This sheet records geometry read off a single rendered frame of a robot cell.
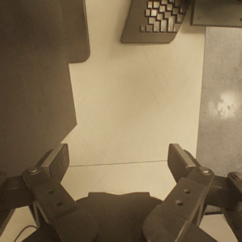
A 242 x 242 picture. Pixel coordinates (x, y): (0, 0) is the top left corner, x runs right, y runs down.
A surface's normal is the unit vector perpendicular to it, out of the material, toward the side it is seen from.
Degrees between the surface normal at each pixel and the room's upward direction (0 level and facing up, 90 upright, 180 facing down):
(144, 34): 5
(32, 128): 86
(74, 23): 0
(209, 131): 0
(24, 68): 86
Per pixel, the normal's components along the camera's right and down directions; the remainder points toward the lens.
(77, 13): 0.02, 0.30
